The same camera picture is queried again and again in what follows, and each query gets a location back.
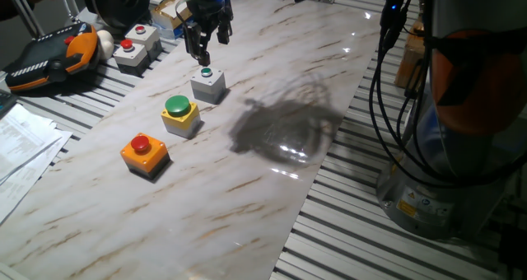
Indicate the marble pattern mat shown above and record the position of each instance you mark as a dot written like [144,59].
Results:
[247,197]

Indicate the white round object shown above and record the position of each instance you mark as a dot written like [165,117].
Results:
[105,44]

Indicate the black round disc object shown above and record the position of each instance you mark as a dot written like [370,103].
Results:
[117,2]

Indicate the silver orange robot arm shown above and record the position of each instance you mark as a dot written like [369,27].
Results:
[465,86]

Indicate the yellow box green mushroom button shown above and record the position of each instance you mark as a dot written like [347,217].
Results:
[180,117]

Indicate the aluminium profile post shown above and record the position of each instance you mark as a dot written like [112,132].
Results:
[24,10]

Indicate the black orange teach pendant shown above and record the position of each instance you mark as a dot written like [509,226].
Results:
[49,55]

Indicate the white printed paper sheet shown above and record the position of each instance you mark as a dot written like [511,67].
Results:
[20,136]
[24,181]

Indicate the grey box red button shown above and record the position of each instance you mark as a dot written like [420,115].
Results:
[131,57]
[144,36]

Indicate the orange box red button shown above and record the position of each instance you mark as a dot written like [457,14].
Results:
[145,156]

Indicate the black keyboard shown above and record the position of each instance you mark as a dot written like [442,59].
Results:
[6,103]

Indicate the open cardboard box white contents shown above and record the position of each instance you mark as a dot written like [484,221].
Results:
[169,12]

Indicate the brown taped cardboard box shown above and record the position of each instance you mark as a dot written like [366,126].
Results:
[411,53]

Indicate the grey box small green button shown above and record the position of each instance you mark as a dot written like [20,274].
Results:
[208,84]

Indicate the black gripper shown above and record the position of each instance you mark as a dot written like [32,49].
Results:
[206,4]

